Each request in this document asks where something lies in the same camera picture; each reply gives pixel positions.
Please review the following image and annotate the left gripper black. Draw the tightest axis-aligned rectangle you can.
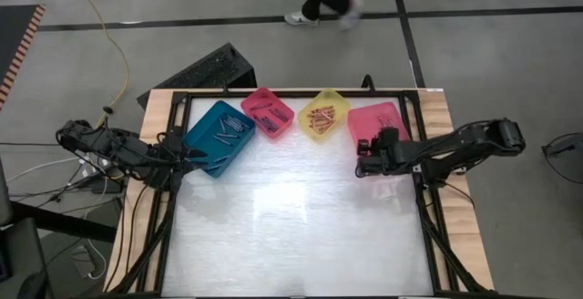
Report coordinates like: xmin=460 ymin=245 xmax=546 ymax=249
xmin=157 ymin=132 xmax=210 ymax=173

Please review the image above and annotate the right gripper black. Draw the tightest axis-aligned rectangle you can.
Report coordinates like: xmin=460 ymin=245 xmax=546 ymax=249
xmin=353 ymin=138 xmax=414 ymax=180

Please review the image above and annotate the blue plastic bin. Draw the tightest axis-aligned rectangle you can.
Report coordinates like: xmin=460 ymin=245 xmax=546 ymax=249
xmin=181 ymin=99 xmax=257 ymax=179

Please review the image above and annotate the pink plastic bin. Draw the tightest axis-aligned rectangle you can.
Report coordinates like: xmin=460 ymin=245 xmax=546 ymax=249
xmin=347 ymin=101 xmax=414 ymax=148

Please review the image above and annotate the yellow plastic bin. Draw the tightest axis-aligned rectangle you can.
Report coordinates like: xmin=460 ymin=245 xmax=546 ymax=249
xmin=298 ymin=87 xmax=353 ymax=143

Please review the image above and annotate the red plastic bin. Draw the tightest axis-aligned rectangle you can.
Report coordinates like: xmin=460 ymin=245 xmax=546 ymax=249
xmin=240 ymin=86 xmax=296 ymax=139

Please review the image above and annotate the black stand beam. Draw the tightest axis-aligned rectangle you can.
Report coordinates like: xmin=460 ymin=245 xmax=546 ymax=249
xmin=8 ymin=200 xmax=118 ymax=244

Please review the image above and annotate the black orange striped floor mat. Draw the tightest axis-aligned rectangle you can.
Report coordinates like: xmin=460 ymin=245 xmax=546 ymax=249
xmin=0 ymin=3 xmax=48 ymax=111

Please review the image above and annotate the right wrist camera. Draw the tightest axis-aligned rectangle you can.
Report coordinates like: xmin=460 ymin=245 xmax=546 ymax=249
xmin=376 ymin=127 xmax=401 ymax=150

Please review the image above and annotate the black metal table frame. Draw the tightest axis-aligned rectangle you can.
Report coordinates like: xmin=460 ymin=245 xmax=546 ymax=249
xmin=107 ymin=88 xmax=496 ymax=299

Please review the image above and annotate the black cable loop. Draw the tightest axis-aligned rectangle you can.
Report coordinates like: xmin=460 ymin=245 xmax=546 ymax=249
xmin=361 ymin=74 xmax=378 ymax=96

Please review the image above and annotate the yellow cable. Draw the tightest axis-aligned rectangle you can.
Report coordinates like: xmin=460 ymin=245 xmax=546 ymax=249
xmin=63 ymin=0 xmax=131 ymax=114

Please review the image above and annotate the black floor cable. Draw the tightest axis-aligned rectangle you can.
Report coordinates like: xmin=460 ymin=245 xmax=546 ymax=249
xmin=540 ymin=132 xmax=583 ymax=210

